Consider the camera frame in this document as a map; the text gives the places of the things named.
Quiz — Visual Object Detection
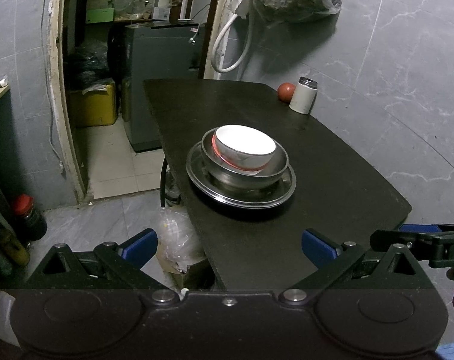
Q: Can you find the steel plate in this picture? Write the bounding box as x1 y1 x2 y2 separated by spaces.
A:
186 143 297 210

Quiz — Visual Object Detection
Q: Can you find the steel bowl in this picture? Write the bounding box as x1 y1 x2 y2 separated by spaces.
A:
200 128 294 190

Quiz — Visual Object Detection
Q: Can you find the white bowl red rim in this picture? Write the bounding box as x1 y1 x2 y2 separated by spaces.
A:
211 124 276 174

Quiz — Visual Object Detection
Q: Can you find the black table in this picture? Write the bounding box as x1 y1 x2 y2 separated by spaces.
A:
143 79 412 291

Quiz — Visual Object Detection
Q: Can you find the crumpled plastic bag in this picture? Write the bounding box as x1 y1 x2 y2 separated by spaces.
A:
155 205 207 274

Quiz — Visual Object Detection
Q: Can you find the dark bottle red cap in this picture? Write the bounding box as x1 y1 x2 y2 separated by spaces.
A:
14 193 47 243

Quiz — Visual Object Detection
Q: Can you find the white steel thermos flask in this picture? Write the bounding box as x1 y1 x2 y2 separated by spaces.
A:
289 76 318 115

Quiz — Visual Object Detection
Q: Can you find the yellow plastic container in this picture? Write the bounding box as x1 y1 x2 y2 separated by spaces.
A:
70 80 118 128

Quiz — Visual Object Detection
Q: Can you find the red ball lid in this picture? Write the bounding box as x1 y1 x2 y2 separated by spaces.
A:
276 82 296 103

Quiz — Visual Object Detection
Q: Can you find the dark grey cabinet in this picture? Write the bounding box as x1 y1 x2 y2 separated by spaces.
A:
121 21 205 153

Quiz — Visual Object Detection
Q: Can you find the green box on shelf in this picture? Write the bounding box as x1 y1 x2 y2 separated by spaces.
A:
85 7 115 24

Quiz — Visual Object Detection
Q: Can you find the white looped hose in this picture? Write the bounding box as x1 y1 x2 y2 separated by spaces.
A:
210 6 255 74

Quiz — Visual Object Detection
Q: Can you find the white door frame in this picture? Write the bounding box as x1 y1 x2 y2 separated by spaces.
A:
46 0 86 203

